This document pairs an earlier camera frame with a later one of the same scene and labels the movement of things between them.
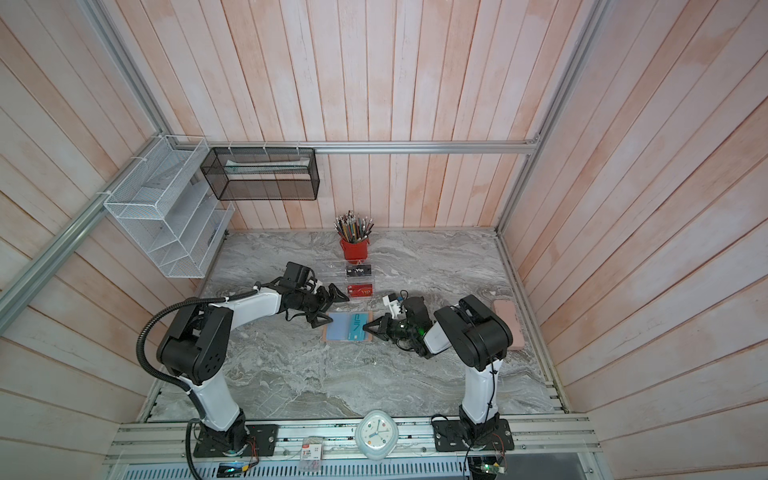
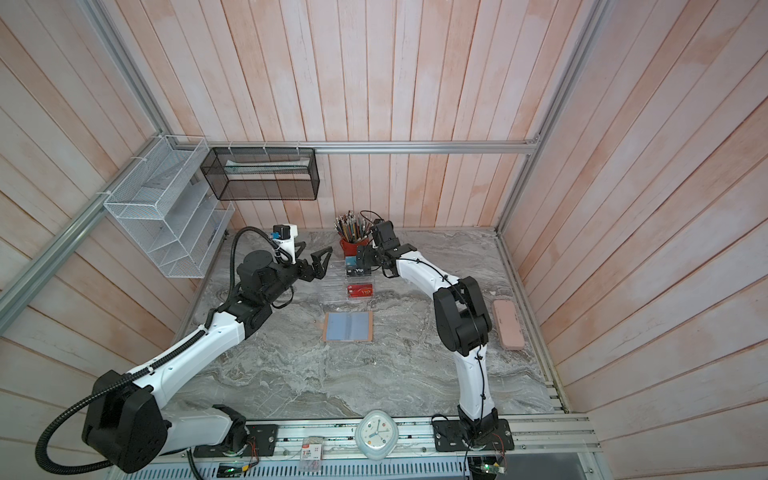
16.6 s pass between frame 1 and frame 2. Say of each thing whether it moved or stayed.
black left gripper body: moved
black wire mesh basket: stayed
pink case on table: stayed
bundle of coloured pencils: stayed
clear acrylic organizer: stayed
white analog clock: stayed
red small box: stayed
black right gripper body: moved
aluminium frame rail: stayed
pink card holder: stayed
